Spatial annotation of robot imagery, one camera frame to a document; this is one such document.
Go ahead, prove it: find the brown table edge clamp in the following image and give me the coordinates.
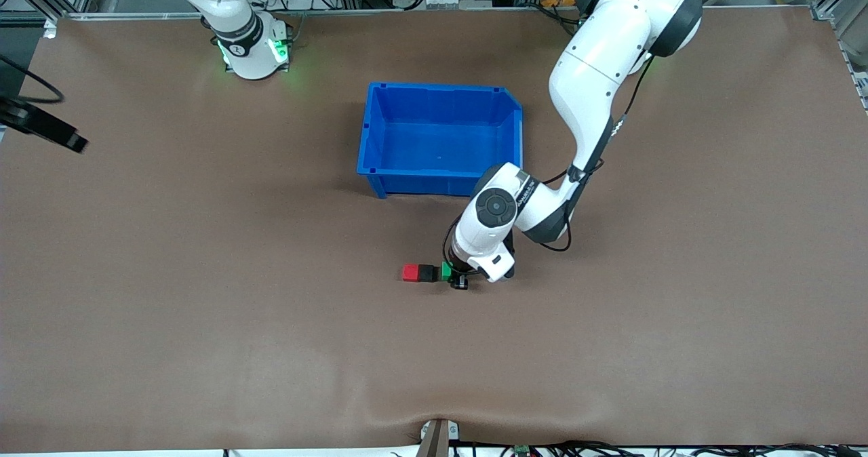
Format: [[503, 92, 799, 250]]
[[419, 418, 460, 457]]

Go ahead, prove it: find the blue plastic storage bin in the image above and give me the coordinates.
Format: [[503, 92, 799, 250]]
[[357, 81, 525, 200]]

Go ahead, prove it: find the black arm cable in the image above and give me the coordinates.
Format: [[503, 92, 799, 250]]
[[442, 57, 653, 276], [0, 54, 66, 104]]

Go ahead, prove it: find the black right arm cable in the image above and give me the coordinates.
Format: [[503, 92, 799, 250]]
[[0, 54, 66, 104]]

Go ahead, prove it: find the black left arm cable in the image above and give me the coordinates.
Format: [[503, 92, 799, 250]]
[[442, 57, 653, 276]]

